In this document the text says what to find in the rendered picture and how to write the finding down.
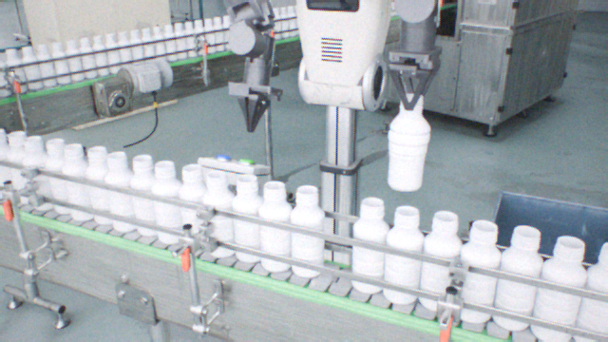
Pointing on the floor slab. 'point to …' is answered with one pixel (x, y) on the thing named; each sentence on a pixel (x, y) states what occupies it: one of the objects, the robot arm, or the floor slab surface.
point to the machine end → (497, 59)
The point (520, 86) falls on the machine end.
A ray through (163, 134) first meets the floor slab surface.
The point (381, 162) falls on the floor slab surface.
